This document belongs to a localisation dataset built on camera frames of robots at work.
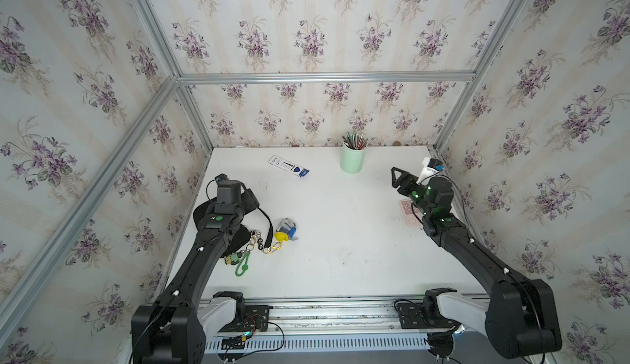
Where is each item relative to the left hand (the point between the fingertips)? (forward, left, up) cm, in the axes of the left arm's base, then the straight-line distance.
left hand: (250, 198), depth 83 cm
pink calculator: (-9, -53, +4) cm, 54 cm away
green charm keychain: (-15, +4, -15) cm, 22 cm away
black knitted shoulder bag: (-9, +5, -13) cm, 17 cm away
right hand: (+6, -52, +8) cm, 53 cm away
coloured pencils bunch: (+31, -40, -2) cm, 51 cm away
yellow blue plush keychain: (-6, -12, -12) cm, 18 cm away
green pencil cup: (+25, -39, -8) cm, 47 cm away
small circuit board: (-39, +1, -17) cm, 43 cm away
